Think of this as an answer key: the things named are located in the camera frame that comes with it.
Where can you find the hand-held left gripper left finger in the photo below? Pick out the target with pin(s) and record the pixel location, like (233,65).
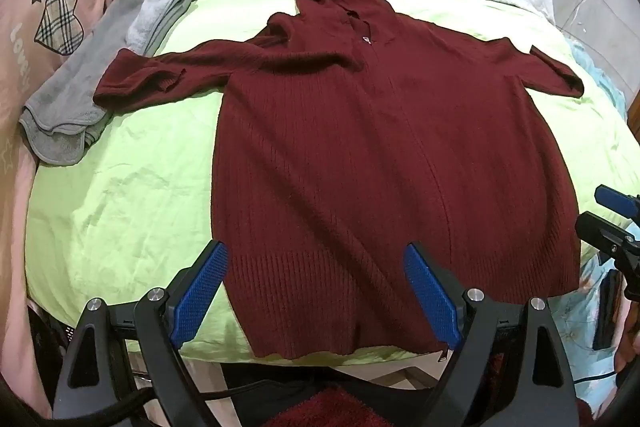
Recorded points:
(200,297)

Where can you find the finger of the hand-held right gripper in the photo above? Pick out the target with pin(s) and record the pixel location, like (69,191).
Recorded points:
(600,232)
(614,198)

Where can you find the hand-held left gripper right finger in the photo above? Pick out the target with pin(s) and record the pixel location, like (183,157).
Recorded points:
(432,297)

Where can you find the maroon hooded knit sweater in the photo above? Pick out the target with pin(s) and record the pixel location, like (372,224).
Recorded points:
(375,132)

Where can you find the black rectangular object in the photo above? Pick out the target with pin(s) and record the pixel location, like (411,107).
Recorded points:
(606,307)

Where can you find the light blue floral sheet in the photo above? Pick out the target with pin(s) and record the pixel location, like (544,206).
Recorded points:
(575,327)

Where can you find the light green bed sheet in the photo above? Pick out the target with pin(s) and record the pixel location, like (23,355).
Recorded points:
(140,187)

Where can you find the dark red fuzzy cloth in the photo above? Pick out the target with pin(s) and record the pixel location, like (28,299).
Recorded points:
(320,409)

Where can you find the grey towel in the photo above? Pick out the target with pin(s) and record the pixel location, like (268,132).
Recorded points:
(65,92)

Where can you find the pink garment with plaid heart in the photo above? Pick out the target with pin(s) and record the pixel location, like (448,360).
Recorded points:
(25,12)

